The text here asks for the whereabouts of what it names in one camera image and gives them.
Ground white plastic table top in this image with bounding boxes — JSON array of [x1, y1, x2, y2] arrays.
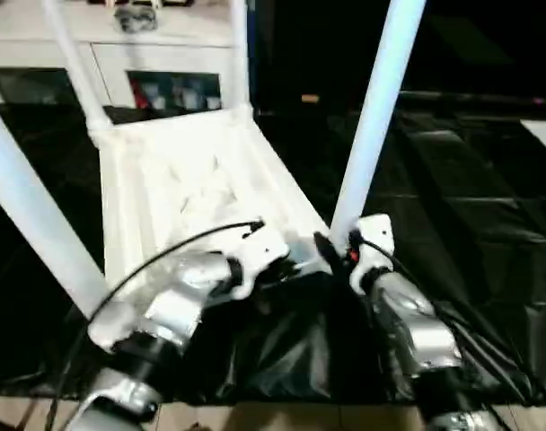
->
[[86, 105, 344, 354]]

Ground white glass-door cabinet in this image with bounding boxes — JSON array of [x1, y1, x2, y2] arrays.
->
[[0, 0, 251, 111]]

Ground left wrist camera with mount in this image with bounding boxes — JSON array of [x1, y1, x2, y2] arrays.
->
[[230, 224, 290, 300]]

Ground large dark screen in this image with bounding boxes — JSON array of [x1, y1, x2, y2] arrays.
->
[[252, 0, 546, 98]]

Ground black glossy mat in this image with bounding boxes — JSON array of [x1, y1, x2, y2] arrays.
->
[[0, 101, 546, 405]]

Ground dark bag of parts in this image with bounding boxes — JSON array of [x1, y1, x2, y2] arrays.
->
[[114, 6, 160, 33]]

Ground white flat panel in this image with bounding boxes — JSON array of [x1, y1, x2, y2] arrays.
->
[[519, 119, 546, 161]]

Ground white plastic table leg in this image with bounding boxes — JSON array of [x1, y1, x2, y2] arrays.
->
[[0, 101, 107, 320], [41, 0, 112, 131], [330, 0, 429, 257], [227, 0, 254, 118]]

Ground long black bar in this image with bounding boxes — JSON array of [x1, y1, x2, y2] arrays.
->
[[398, 89, 546, 111]]

